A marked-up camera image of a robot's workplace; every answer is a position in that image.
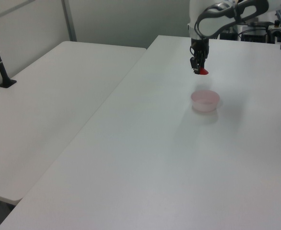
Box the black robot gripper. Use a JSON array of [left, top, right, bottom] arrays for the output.
[[190, 37, 210, 74]]

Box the pink plastic bowl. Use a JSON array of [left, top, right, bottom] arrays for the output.
[[191, 90, 221, 113]]

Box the black equipment box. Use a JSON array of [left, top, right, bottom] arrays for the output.
[[240, 33, 269, 44]]

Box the white folding side table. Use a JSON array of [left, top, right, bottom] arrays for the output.
[[0, 41, 148, 202]]

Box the grey metal partition post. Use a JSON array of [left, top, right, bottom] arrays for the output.
[[61, 0, 78, 42]]

